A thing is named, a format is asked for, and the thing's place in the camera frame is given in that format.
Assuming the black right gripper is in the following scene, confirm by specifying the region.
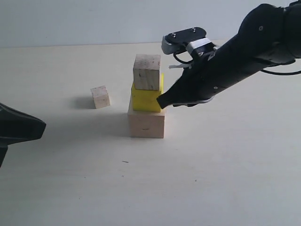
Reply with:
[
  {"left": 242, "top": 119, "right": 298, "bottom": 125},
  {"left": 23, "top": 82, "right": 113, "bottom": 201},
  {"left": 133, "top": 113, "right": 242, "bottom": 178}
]
[{"left": 157, "top": 3, "right": 288, "bottom": 109}]

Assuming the yellow painted wooden cube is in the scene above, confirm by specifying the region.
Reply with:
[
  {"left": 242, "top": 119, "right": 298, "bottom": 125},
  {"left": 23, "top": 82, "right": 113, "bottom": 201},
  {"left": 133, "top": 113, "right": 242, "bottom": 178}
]
[{"left": 131, "top": 73, "right": 164, "bottom": 113}]

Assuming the large light wooden cube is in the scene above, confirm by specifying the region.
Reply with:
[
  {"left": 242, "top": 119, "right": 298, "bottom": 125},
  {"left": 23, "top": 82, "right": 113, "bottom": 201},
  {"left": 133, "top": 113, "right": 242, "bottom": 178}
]
[{"left": 127, "top": 96, "right": 166, "bottom": 138}]

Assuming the medium plain wooden cube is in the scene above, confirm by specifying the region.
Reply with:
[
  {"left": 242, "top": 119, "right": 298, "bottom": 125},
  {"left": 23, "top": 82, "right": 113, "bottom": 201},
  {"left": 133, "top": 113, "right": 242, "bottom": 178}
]
[{"left": 133, "top": 54, "right": 161, "bottom": 90}]

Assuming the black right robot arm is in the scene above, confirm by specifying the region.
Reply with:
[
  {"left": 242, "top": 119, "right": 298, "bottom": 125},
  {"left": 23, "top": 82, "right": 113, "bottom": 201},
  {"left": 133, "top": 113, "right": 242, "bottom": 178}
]
[{"left": 157, "top": 1, "right": 301, "bottom": 109}]

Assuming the small wooden cube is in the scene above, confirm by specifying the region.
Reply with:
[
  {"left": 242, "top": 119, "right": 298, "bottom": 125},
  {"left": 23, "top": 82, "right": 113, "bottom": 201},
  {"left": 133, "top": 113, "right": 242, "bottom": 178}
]
[{"left": 91, "top": 86, "right": 111, "bottom": 109}]

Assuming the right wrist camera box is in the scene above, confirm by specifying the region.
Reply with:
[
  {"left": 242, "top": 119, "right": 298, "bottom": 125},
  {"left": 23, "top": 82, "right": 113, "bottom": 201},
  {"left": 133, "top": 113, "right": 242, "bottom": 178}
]
[{"left": 161, "top": 26, "right": 217, "bottom": 59}]

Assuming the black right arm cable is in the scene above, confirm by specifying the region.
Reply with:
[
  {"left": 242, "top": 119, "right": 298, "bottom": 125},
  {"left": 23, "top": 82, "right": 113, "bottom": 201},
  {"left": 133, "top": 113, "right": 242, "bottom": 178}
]
[{"left": 260, "top": 68, "right": 301, "bottom": 76}]

